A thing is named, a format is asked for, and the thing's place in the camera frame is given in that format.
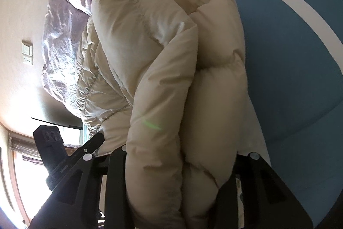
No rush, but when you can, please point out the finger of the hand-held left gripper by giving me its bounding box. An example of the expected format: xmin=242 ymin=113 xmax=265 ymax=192
xmin=76 ymin=133 xmax=105 ymax=162

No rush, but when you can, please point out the blue white striped bed sheet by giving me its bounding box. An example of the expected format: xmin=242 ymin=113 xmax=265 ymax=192
xmin=210 ymin=0 xmax=343 ymax=229

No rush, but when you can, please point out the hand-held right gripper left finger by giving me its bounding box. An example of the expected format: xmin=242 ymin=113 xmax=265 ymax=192
xmin=29 ymin=148 xmax=129 ymax=229

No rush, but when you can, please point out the beige wall switch panel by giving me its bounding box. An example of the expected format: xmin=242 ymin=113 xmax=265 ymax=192
xmin=22 ymin=41 xmax=34 ymax=66

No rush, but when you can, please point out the lilac patterned quilt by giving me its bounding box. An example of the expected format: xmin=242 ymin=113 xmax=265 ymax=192
xmin=41 ymin=0 xmax=231 ymax=118

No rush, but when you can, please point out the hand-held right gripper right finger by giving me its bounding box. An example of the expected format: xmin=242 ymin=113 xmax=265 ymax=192
xmin=214 ymin=152 xmax=313 ymax=229

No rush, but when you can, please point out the wooden framed window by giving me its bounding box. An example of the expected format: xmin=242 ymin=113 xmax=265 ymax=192
xmin=0 ymin=130 xmax=41 ymax=224

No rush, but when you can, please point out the cream puffer jacket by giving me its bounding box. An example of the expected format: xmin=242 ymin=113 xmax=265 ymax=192
xmin=75 ymin=0 xmax=271 ymax=229

